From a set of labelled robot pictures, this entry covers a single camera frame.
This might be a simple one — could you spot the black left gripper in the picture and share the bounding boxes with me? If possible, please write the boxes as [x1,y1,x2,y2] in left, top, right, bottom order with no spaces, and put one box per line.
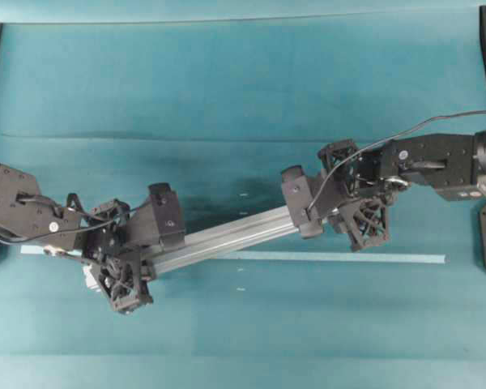
[79,199,153,314]

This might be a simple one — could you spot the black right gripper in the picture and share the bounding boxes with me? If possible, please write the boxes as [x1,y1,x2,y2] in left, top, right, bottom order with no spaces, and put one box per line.
[317,139,393,251]

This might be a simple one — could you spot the silver aluminium extrusion rail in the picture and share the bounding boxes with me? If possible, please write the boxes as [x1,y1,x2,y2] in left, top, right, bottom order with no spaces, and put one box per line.
[83,204,309,293]

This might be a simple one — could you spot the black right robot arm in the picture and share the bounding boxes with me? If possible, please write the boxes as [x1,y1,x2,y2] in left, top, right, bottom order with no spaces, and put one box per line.
[319,130,486,251]

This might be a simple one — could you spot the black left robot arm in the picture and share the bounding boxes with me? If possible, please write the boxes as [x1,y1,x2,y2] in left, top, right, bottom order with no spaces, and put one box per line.
[0,164,154,314]

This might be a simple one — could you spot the light blue tape strip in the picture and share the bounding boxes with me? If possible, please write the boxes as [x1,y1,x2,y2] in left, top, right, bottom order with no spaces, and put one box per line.
[19,244,447,265]

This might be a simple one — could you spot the teal table cloth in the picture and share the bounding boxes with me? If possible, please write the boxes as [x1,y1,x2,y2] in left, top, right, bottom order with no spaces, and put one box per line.
[0,1,486,388]

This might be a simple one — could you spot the black right camera cable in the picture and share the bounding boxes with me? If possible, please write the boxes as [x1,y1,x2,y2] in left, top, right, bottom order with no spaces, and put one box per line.
[305,109,486,214]

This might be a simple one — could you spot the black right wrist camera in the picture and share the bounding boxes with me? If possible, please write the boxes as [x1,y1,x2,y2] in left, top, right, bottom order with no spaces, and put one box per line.
[281,165,337,239]

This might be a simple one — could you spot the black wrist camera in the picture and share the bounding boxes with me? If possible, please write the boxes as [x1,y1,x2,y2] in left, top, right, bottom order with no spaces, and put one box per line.
[123,182,185,251]
[281,165,337,239]

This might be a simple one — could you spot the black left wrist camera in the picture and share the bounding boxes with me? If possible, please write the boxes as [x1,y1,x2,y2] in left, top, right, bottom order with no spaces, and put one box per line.
[123,182,185,251]

